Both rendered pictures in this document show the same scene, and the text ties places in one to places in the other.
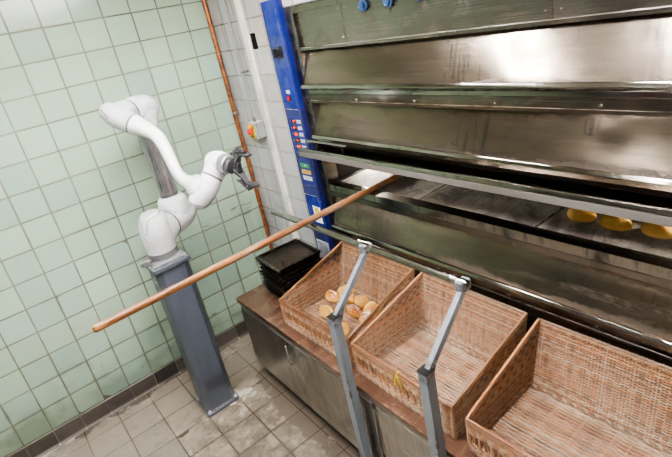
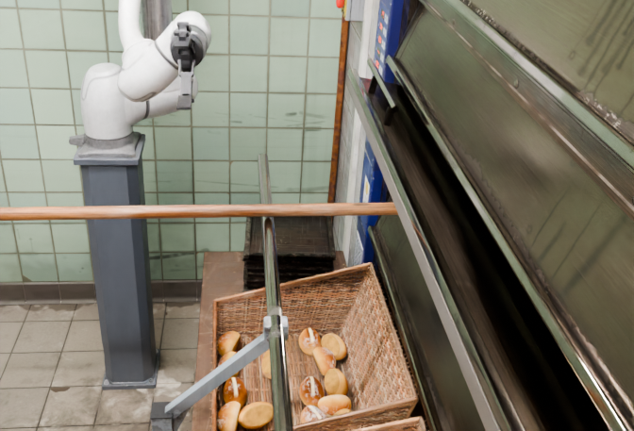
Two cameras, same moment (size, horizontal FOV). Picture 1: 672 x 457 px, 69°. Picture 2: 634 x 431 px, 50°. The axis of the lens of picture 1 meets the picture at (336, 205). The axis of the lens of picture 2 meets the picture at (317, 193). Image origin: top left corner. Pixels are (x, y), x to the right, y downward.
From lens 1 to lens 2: 1.06 m
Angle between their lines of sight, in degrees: 25
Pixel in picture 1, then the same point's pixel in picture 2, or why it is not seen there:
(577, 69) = not seen: outside the picture
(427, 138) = (503, 182)
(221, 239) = (255, 151)
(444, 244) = (463, 406)
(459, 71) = (600, 63)
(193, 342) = (108, 282)
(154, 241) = (91, 114)
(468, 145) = (550, 258)
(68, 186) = not seen: outside the picture
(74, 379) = not seen: outside the picture
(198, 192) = (130, 72)
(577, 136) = not seen: outside the picture
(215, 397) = (120, 368)
